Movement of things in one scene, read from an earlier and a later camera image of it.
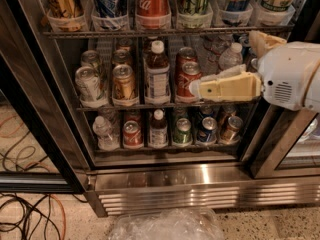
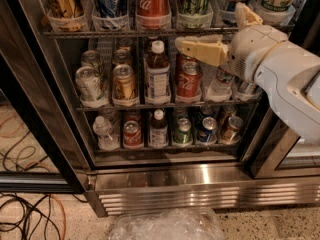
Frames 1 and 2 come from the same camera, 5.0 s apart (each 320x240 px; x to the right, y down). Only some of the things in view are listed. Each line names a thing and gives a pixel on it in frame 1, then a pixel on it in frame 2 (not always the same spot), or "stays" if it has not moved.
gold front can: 124,88 stays
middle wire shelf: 236,102 stays
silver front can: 88,84 stays
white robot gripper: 286,73 → 254,49
